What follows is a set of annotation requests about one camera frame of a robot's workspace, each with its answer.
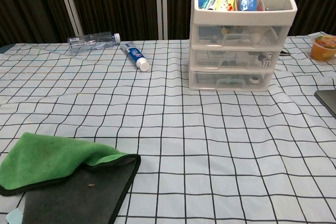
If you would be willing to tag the light blue paper scrap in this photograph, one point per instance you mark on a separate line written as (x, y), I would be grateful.
(14, 217)

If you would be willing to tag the small round white cap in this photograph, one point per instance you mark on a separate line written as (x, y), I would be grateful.
(254, 79)

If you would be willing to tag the blue white sachet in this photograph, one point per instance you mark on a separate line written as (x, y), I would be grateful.
(248, 2)

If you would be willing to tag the green and grey cloth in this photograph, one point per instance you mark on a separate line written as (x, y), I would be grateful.
(47, 161)

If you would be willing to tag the black die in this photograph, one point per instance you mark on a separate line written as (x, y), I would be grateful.
(261, 57)

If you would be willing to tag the orange jelly cup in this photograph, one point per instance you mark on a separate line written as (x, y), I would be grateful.
(323, 49)

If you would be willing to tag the grey laptop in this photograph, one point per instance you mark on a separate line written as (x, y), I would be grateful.
(328, 100)

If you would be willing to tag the blue white toothpaste tube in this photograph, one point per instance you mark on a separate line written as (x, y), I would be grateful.
(135, 55)

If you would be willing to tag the black folding screen divider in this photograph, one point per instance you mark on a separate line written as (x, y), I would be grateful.
(161, 3)

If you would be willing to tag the checkered light blue tablecloth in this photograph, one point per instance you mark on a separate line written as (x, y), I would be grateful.
(197, 142)

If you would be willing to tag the yellow snack packet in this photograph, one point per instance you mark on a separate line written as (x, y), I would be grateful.
(224, 2)

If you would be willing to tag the white die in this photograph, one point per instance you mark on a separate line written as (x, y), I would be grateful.
(267, 64)

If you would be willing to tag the white drawer organizer with stationery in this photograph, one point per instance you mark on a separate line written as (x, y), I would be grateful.
(236, 17)

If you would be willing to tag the clear plastic water bottle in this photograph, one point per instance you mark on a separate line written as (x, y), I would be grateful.
(92, 41)

